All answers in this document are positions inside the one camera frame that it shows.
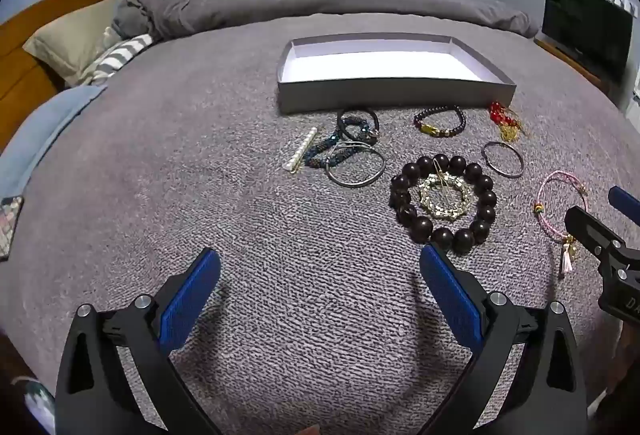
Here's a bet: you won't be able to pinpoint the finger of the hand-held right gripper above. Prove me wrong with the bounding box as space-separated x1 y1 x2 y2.
608 186 640 221
564 206 627 262

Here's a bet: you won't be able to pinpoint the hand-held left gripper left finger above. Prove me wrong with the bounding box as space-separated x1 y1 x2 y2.
55 247 223 435

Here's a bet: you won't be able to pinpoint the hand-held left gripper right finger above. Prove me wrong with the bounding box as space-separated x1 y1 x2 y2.
417 242 589 435

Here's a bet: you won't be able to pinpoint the pink cord tassel bracelet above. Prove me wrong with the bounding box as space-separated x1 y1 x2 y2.
534 170 590 280

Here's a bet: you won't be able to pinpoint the white pearl cluster bracelet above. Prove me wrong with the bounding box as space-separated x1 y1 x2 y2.
417 172 473 222

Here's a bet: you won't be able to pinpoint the large dark wooden bead bracelet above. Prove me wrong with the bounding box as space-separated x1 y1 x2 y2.
389 155 498 256

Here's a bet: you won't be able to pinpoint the thin dark bangle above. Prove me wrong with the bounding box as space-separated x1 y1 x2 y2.
481 141 525 178

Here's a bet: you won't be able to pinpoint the red bead gold chain jewelry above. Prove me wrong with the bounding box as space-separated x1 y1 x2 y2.
489 101 526 144

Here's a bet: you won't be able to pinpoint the dark bead bracelet gold charm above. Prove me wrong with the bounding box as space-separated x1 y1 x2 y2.
413 105 467 138

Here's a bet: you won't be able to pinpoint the pearl hair clip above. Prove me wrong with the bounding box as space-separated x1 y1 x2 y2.
284 127 320 174

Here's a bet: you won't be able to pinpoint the shallow grey cardboard box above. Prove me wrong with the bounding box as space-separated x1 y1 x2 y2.
276 32 517 114

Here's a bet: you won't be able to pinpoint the grey knitted bed blanket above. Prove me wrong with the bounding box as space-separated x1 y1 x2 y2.
0 10 640 435

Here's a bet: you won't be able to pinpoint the gold hair pin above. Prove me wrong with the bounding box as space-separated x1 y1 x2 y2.
434 159 458 216

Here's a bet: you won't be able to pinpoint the silver metal bangle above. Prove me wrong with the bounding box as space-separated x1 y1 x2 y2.
325 142 388 188

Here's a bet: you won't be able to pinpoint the wooden television stand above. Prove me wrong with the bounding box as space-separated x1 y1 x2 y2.
534 35 618 98

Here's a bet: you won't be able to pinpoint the black television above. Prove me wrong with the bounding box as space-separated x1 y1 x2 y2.
541 0 635 83

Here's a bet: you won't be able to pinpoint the patterned flat case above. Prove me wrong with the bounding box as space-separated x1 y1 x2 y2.
0 196 25 261

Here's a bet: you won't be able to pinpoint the light blue blanket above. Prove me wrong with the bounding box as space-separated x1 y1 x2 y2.
0 85 108 200

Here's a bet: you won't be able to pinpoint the grey white striped pillow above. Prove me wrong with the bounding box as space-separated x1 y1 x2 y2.
80 34 153 88

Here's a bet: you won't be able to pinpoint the wooden headboard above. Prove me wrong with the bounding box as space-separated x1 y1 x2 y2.
0 0 136 150

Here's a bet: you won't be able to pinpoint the beige pillow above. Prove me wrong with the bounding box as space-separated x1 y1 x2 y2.
22 0 126 88

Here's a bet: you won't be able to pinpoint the grey rolled duvet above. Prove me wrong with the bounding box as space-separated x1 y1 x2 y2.
112 0 538 40

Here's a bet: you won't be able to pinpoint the blue beaded bracelet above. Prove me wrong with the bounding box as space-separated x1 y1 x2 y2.
302 135 361 170
342 116 371 142

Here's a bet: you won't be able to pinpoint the black cord bracelet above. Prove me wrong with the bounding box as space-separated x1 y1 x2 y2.
336 107 382 146

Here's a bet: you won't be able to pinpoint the white wall sockets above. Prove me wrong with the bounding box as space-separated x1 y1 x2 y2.
599 0 640 18

